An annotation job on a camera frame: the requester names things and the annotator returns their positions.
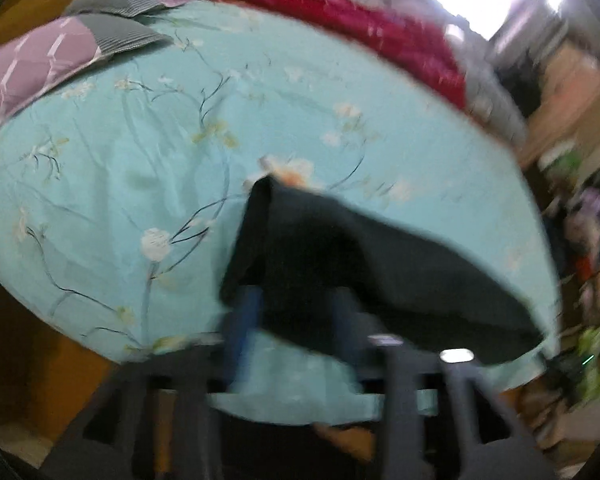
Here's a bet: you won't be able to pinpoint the grey quilt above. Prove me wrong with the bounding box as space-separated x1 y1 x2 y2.
464 74 528 148

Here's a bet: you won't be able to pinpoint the red blanket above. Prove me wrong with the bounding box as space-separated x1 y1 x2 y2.
160 0 469 111

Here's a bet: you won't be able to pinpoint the wooden bed headboard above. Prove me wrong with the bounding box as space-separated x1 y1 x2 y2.
0 0 148 61

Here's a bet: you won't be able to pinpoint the pile of clothes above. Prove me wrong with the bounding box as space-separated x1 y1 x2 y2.
537 147 600 411

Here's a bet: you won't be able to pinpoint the teal floral bed sheet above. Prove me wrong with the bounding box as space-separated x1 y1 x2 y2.
0 0 563 427

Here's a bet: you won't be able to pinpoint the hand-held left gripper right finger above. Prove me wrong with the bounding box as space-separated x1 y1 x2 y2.
330 287 557 480

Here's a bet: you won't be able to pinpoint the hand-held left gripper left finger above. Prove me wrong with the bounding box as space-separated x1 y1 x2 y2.
40 284 266 480

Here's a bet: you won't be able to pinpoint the black pants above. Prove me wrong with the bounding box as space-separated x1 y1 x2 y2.
219 176 546 367

